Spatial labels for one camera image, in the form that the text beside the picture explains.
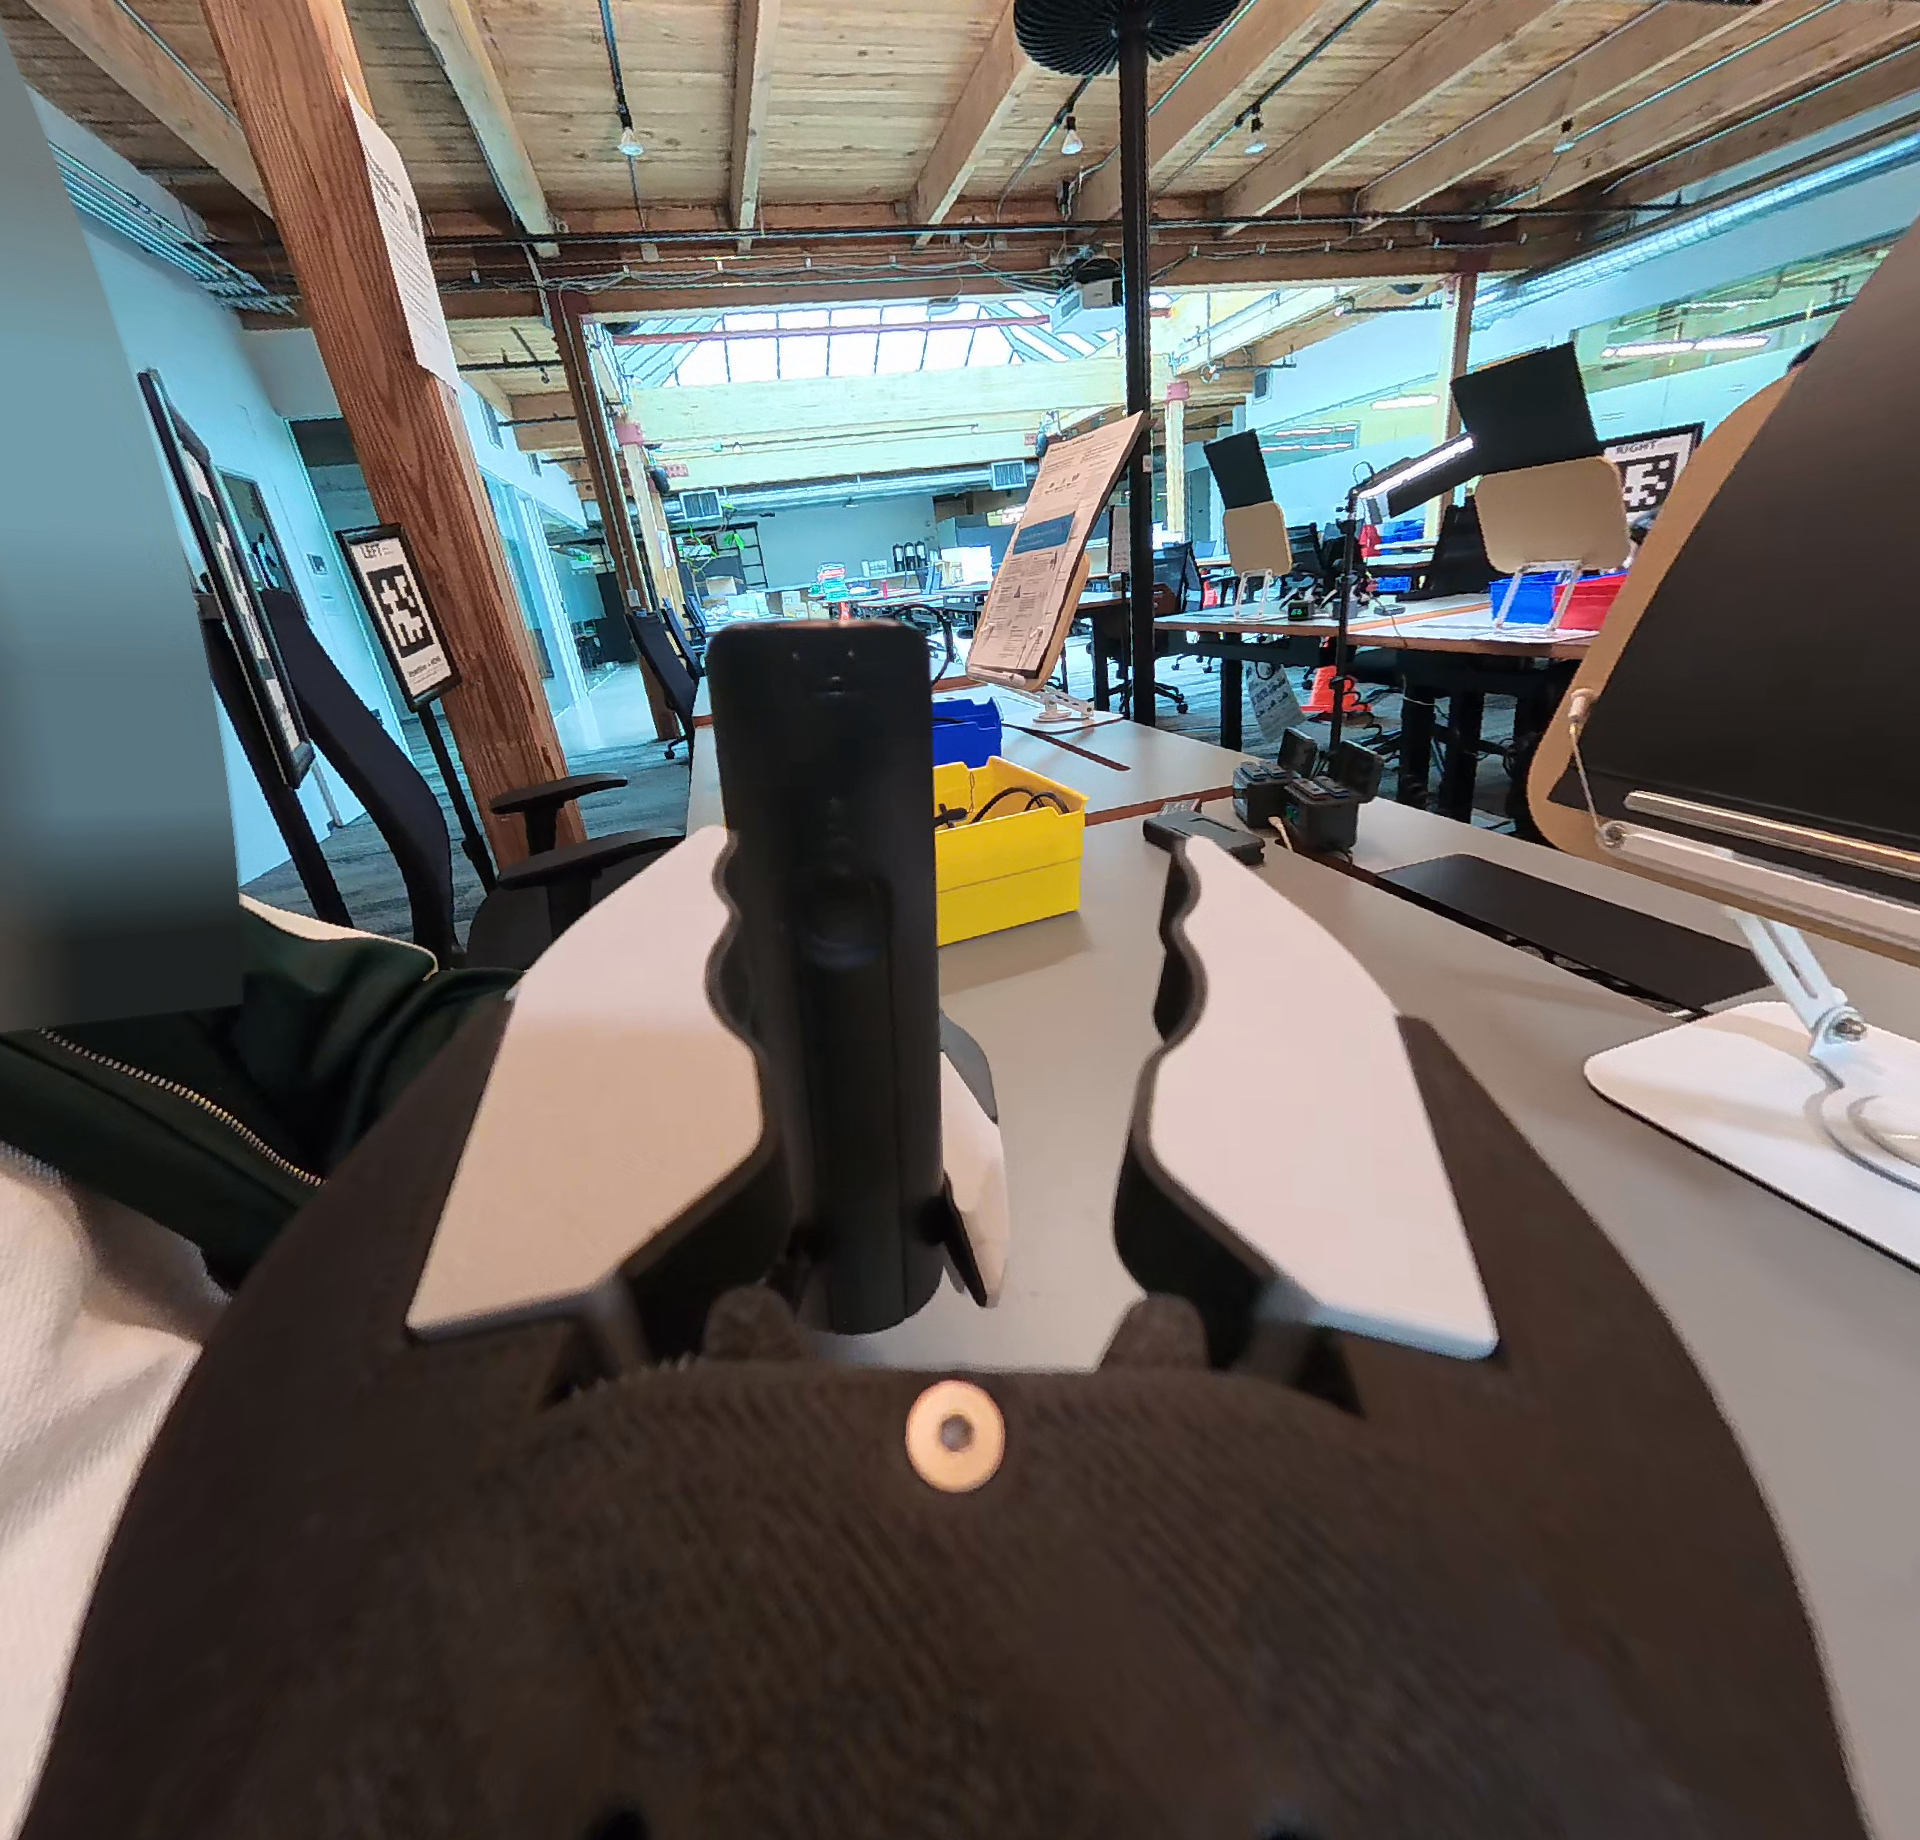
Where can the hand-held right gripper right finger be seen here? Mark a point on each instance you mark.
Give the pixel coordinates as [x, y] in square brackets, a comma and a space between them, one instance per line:
[1306, 1121]

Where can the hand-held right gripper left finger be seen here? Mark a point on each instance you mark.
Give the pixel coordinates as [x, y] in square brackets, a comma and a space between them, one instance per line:
[600, 1105]

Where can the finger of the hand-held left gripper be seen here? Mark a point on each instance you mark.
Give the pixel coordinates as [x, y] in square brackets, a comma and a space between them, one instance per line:
[982, 1195]

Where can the yellow plastic bin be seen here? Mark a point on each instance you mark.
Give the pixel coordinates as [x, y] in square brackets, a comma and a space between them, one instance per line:
[1020, 881]

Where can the flat black device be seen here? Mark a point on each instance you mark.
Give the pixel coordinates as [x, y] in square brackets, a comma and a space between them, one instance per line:
[1201, 832]

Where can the black battery charger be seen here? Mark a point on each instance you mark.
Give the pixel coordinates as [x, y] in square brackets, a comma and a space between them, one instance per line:
[1264, 792]
[1322, 812]

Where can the black desk mat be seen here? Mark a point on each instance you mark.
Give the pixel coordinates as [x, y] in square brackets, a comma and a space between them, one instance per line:
[1576, 933]

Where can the black office chair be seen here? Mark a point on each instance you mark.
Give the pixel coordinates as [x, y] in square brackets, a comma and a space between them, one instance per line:
[406, 821]

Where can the dark green jacket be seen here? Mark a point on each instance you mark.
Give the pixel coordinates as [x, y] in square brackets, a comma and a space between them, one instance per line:
[226, 1061]

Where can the white stand base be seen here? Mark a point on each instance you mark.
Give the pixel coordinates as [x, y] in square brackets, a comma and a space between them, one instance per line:
[1695, 1105]

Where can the blue plastic bin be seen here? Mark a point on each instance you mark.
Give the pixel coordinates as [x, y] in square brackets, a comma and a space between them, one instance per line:
[968, 731]
[1530, 599]

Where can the white board stand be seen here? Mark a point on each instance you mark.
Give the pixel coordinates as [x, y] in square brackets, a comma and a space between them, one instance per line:
[1072, 707]

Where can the framed marker poster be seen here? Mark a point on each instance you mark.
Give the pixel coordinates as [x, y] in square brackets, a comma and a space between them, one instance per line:
[401, 618]
[226, 581]

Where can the small wooden board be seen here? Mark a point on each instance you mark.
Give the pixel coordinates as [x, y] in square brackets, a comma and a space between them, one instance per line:
[1256, 535]

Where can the red plastic bin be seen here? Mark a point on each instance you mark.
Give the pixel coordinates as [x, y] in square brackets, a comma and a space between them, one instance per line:
[1598, 595]

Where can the cream trousers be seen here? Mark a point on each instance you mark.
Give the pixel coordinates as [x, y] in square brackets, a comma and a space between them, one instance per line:
[75, 1420]

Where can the black screen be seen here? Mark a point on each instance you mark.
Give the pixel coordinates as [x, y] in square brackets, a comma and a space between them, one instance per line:
[1237, 467]
[1522, 408]

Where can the large wooden board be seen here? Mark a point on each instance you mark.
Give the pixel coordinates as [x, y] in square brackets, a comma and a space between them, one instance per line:
[1553, 512]

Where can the black desk lamp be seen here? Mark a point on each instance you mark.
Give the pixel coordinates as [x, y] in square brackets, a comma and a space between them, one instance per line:
[1417, 467]

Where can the wooden pillar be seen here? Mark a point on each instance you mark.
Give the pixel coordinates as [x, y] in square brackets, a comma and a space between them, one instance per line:
[391, 445]

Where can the marker board sign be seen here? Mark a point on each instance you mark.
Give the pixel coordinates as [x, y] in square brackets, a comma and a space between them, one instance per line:
[1651, 472]

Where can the black pole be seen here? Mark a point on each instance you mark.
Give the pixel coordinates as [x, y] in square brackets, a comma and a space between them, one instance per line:
[1137, 370]

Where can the paper notice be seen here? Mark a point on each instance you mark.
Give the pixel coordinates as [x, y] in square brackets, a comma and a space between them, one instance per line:
[406, 235]

